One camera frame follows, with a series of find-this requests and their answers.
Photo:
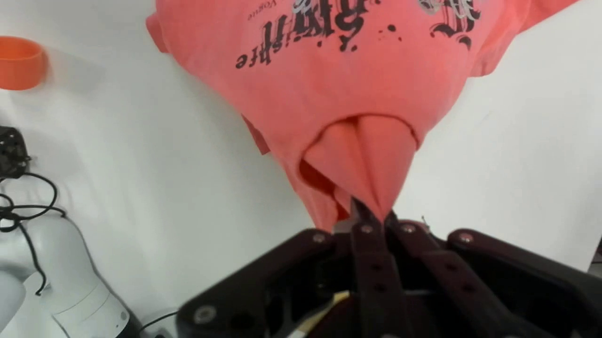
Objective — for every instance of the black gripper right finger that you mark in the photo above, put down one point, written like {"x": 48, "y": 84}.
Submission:
{"x": 477, "y": 281}

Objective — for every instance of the orange plastic cup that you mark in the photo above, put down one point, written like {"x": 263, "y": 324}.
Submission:
{"x": 20, "y": 62}

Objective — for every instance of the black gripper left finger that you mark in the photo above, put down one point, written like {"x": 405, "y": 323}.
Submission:
{"x": 374, "y": 281}

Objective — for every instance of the orange printed sweater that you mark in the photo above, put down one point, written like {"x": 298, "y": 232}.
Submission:
{"x": 377, "y": 105}

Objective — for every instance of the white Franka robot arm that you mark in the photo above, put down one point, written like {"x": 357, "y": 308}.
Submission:
{"x": 69, "y": 293}

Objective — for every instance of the black power adapter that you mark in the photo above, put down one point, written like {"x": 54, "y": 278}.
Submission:
{"x": 12, "y": 152}

